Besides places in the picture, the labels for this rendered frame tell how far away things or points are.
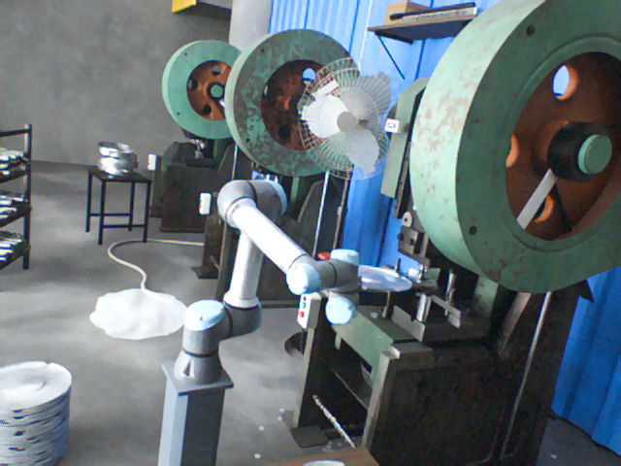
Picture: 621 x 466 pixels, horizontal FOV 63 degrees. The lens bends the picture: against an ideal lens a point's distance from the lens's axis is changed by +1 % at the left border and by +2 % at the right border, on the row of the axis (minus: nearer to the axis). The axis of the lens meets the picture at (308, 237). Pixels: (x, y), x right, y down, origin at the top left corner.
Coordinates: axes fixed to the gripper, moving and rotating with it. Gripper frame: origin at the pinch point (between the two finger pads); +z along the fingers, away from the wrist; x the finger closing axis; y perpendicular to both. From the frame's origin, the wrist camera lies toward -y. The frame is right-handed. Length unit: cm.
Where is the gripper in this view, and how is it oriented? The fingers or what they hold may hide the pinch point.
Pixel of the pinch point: (360, 283)
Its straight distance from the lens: 166.4
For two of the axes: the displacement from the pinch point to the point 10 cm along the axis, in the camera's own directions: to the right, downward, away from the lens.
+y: -9.7, -2.0, 1.7
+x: -1.7, 9.7, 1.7
